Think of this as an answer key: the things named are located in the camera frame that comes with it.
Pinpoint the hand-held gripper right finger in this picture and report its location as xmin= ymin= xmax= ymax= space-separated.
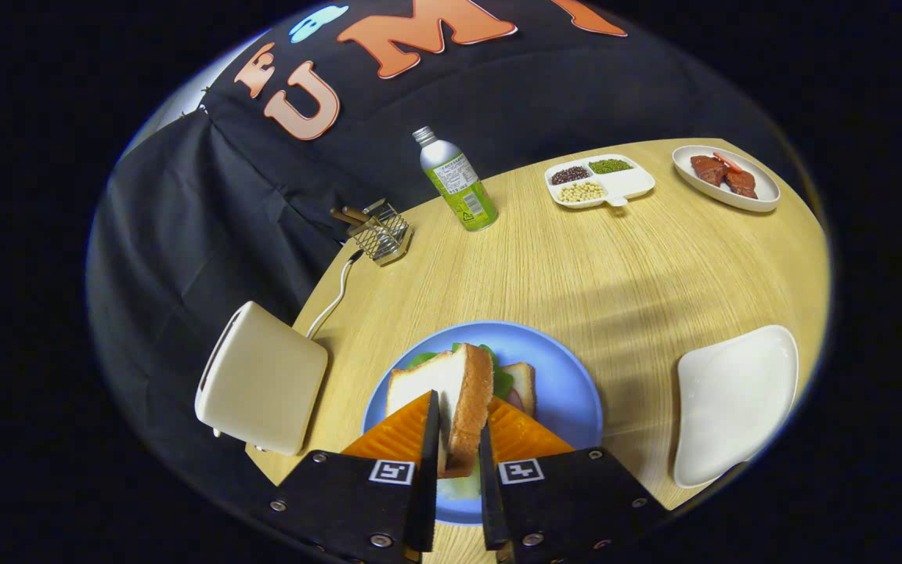
xmin=478 ymin=396 xmax=669 ymax=563

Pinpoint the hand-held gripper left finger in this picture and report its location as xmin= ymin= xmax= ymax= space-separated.
xmin=267 ymin=389 xmax=442 ymax=563

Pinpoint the plain bread slice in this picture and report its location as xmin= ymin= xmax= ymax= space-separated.
xmin=385 ymin=342 xmax=495 ymax=479

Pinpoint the green lettuce leaf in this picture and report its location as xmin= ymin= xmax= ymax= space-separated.
xmin=406 ymin=342 xmax=516 ymax=400

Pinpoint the toast slice with ham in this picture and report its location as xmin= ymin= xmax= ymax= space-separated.
xmin=498 ymin=361 xmax=536 ymax=418

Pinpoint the blue round plate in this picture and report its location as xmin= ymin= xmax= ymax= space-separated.
xmin=362 ymin=320 xmax=604 ymax=526

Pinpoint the white toaster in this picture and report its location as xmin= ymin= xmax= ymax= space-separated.
xmin=194 ymin=301 xmax=330 ymax=457

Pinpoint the white square plate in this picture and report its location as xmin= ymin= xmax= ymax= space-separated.
xmin=673 ymin=324 xmax=800 ymax=490

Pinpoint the metal bottle with green label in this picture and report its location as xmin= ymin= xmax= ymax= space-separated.
xmin=412 ymin=126 xmax=500 ymax=233

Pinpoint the pile of yellow soybeans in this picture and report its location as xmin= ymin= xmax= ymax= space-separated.
xmin=559 ymin=181 xmax=607 ymax=204

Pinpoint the black backdrop cloth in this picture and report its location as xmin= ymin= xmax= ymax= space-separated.
xmin=87 ymin=0 xmax=812 ymax=486

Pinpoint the white divided dish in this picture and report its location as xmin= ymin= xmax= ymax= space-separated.
xmin=543 ymin=154 xmax=656 ymax=210

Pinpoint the brown meat slice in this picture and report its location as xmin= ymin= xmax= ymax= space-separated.
xmin=725 ymin=168 xmax=758 ymax=199
xmin=690 ymin=154 xmax=730 ymax=186

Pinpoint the white oval plate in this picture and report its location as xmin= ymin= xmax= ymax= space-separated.
xmin=672 ymin=144 xmax=781 ymax=213

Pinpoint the white power cable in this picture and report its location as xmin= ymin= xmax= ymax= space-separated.
xmin=306 ymin=249 xmax=364 ymax=340

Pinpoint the metal wire basket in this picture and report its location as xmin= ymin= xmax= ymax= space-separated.
xmin=347 ymin=201 xmax=414 ymax=268

